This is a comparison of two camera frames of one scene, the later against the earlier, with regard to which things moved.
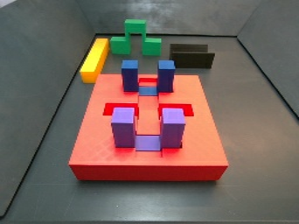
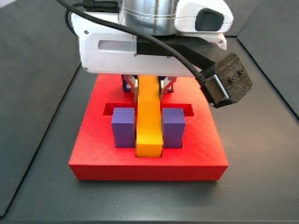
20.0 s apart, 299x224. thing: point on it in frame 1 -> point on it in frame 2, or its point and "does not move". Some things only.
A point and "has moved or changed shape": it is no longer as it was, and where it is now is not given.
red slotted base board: x=98 y=161 does not move
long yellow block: x=96 y=61 has moved or changed shape
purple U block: x=170 y=137 does not move
